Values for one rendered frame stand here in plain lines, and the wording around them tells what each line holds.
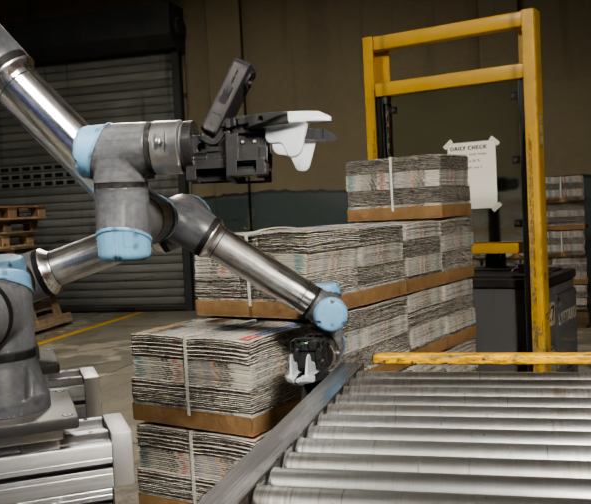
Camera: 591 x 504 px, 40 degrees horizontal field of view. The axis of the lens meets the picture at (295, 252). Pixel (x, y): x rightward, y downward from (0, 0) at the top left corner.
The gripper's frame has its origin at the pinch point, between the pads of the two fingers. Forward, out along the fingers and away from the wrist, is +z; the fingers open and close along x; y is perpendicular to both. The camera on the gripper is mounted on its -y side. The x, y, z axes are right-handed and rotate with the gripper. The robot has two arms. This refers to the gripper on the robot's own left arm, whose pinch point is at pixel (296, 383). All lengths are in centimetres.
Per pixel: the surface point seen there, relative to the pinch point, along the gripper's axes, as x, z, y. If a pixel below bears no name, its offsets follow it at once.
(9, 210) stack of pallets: -448, -563, 49
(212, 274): -37, -51, 19
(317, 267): -6, -47, 20
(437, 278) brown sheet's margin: 19, -119, 10
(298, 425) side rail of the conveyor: 12.0, 44.1, 3.6
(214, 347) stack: -24.4, -17.9, 4.3
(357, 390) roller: 16.4, 19.5, 3.2
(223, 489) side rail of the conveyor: 10, 72, 4
